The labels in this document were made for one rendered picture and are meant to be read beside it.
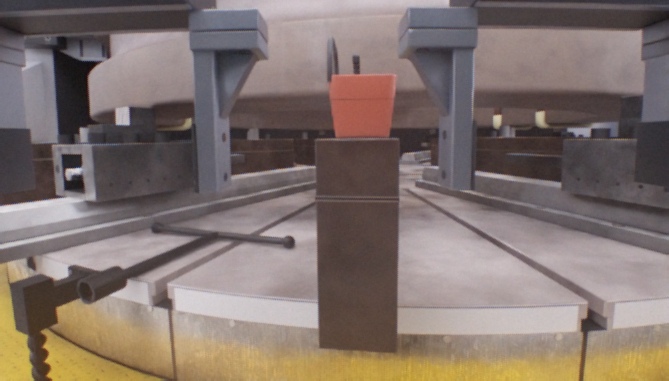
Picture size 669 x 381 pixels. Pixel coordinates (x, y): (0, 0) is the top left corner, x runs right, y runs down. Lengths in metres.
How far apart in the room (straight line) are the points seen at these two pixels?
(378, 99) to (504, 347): 0.66
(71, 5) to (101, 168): 1.30
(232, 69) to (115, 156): 1.35
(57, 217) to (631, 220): 2.09
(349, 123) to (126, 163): 1.07
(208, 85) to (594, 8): 0.22
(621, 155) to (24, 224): 2.07
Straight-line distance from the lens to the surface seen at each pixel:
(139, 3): 0.22
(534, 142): 2.83
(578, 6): 0.24
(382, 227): 0.58
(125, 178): 1.57
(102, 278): 1.04
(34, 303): 1.19
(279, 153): 3.05
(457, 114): 0.21
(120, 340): 1.31
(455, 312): 0.87
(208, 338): 1.06
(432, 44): 0.21
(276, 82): 1.32
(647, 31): 0.30
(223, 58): 0.21
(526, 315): 0.93
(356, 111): 0.69
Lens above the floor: 0.69
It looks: 6 degrees down
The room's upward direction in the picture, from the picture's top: 1 degrees counter-clockwise
